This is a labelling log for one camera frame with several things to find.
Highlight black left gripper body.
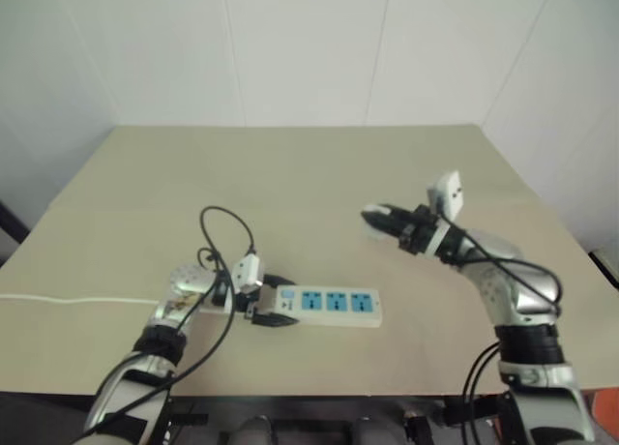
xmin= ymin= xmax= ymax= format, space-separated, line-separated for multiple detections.
xmin=235 ymin=289 xmax=271 ymax=321

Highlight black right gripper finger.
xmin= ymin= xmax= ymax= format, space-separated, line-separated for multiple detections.
xmin=370 ymin=221 xmax=406 ymax=242
xmin=360 ymin=203 xmax=413 ymax=225

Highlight dark rounded shape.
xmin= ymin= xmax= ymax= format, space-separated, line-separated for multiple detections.
xmin=226 ymin=414 xmax=280 ymax=445

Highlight orange object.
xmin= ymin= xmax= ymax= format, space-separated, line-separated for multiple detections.
xmin=582 ymin=389 xmax=619 ymax=445

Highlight white power strip cord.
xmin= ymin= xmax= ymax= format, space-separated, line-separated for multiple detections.
xmin=0 ymin=293 xmax=162 ymax=305

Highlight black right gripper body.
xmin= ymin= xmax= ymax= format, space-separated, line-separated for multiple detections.
xmin=396 ymin=202 xmax=444 ymax=258

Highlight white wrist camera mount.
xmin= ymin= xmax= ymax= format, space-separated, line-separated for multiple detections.
xmin=230 ymin=253 xmax=267 ymax=296
xmin=424 ymin=170 xmax=467 ymax=256

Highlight dark object beside table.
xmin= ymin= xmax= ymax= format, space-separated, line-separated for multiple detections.
xmin=0 ymin=200 xmax=31 ymax=268

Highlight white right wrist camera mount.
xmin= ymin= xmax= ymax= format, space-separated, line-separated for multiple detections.
xmin=424 ymin=170 xmax=467 ymax=256

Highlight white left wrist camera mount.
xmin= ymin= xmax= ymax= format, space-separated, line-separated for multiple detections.
xmin=230 ymin=253 xmax=267 ymax=296

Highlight white power strip blue sockets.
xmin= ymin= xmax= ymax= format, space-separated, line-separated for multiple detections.
xmin=200 ymin=283 xmax=383 ymax=330

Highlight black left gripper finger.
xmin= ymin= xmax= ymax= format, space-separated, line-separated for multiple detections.
xmin=260 ymin=272 xmax=297 ymax=292
xmin=251 ymin=307 xmax=299 ymax=330

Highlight black frame under table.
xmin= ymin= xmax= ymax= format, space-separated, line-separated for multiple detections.
xmin=159 ymin=395 xmax=515 ymax=445

